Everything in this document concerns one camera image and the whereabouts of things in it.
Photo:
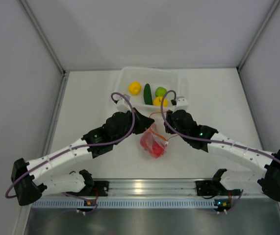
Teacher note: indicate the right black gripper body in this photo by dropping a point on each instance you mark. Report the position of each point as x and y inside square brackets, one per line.
[169, 119]

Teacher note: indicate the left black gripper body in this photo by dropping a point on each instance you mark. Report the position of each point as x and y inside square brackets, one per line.
[130, 122]

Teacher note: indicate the clear zip top bag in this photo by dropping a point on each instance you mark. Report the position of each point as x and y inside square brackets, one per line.
[158, 131]

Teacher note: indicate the yellow fake apple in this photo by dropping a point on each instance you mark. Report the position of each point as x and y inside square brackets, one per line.
[158, 100]

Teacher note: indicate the green fake cucumber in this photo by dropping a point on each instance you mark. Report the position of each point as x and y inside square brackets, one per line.
[147, 95]

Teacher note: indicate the red fake apple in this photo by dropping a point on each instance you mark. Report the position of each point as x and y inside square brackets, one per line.
[157, 149]

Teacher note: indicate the light green fake vegetable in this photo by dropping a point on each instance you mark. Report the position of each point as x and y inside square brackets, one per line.
[160, 91]

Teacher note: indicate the yellow fake lemon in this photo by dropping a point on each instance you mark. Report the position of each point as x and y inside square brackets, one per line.
[134, 88]

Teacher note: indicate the red fake tomato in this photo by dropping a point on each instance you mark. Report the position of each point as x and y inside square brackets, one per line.
[147, 140]

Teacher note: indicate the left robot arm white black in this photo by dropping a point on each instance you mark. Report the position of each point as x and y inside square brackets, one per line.
[52, 174]

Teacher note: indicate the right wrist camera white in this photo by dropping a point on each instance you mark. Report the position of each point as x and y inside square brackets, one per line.
[179, 103]

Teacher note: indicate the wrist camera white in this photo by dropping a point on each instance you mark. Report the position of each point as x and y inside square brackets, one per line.
[122, 105]
[179, 103]

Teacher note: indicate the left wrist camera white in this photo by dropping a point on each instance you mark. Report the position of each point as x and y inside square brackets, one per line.
[122, 105]

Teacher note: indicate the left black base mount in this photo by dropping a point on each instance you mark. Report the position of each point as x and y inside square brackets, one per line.
[99, 189]

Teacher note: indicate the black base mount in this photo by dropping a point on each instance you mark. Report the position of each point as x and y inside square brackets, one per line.
[99, 189]
[206, 188]

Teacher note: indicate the aluminium rail frame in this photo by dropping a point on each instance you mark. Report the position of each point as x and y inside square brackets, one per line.
[128, 187]

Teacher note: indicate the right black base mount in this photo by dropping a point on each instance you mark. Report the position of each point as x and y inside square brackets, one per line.
[206, 188]

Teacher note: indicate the white slotted cable duct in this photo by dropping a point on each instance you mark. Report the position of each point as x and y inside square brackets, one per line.
[105, 203]

